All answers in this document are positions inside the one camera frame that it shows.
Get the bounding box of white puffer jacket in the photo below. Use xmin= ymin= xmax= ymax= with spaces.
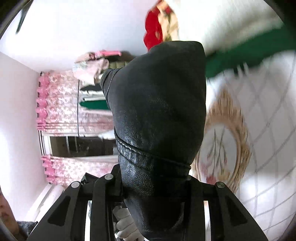
xmin=80 ymin=89 xmax=107 ymax=102

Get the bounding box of person's left hand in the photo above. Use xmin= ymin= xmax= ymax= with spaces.
xmin=112 ymin=206 xmax=141 ymax=241

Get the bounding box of pink floral curtain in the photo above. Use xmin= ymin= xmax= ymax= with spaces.
xmin=40 ymin=155 xmax=119 ymax=186
xmin=36 ymin=71 xmax=116 ymax=138

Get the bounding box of white fleece folded garment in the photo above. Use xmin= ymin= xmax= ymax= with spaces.
xmin=176 ymin=0 xmax=285 ymax=55

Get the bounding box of dark green hanging garment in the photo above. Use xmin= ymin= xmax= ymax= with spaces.
xmin=80 ymin=100 xmax=110 ymax=111

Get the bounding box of black leather jacket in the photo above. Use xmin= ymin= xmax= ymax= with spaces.
xmin=100 ymin=40 xmax=207 ymax=241

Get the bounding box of green garment with white stripes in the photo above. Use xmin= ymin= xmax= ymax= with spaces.
xmin=205 ymin=28 xmax=296 ymax=79

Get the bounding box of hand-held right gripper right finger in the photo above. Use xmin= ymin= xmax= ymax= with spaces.
xmin=183 ymin=175 xmax=269 ymax=241

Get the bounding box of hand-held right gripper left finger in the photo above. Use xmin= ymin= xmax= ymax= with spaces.
xmin=27 ymin=164 xmax=123 ymax=241

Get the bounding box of white diamond pattern mat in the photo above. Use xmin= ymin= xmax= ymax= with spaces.
xmin=192 ymin=51 xmax=296 ymax=241

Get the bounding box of olive puffer jacket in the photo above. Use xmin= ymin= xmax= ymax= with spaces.
xmin=109 ymin=61 xmax=130 ymax=70

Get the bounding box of window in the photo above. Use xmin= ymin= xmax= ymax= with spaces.
xmin=42 ymin=134 xmax=118 ymax=158

